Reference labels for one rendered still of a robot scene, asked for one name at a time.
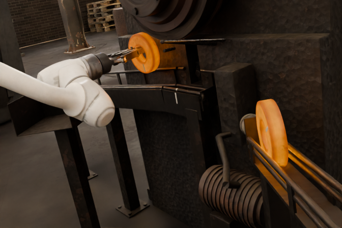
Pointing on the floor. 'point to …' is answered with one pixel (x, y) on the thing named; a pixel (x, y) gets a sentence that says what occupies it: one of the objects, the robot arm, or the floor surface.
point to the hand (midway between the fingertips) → (142, 49)
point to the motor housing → (232, 199)
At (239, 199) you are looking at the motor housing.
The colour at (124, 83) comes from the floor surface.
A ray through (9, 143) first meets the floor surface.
